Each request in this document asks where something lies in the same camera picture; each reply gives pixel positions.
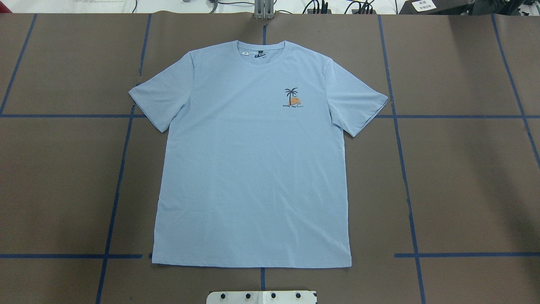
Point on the light blue t-shirt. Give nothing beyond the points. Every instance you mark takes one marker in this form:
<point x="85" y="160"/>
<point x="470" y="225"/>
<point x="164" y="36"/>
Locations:
<point x="254" y="170"/>

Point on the black box with label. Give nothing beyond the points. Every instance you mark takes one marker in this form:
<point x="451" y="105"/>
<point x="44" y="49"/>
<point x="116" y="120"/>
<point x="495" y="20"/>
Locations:
<point x="436" y="7"/>

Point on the aluminium frame post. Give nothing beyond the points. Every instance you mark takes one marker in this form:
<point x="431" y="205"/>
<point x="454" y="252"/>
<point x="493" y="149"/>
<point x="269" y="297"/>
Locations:
<point x="264" y="9"/>

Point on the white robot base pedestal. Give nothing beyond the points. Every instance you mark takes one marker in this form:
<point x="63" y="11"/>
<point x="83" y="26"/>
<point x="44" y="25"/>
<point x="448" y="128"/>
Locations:
<point x="263" y="297"/>

